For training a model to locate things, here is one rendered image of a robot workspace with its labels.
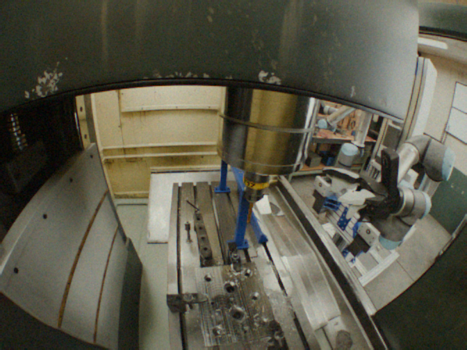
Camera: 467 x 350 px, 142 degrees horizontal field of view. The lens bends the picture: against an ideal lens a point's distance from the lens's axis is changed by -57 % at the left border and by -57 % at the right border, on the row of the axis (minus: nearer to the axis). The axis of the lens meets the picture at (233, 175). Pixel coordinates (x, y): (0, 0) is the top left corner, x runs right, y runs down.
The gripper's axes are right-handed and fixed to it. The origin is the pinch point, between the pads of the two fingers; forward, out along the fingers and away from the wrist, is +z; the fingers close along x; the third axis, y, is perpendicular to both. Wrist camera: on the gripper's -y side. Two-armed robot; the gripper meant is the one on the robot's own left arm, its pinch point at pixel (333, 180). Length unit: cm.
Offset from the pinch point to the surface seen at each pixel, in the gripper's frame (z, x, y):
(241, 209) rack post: 15.8, 23.1, 30.4
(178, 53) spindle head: 25.1, -16.0, -17.0
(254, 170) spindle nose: 17.0, -7.7, -3.4
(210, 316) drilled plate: 20, -13, 46
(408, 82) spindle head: -3.9, -6.5, -22.0
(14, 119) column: 62, -15, -11
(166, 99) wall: 74, 86, 5
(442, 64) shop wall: -367, 266, -185
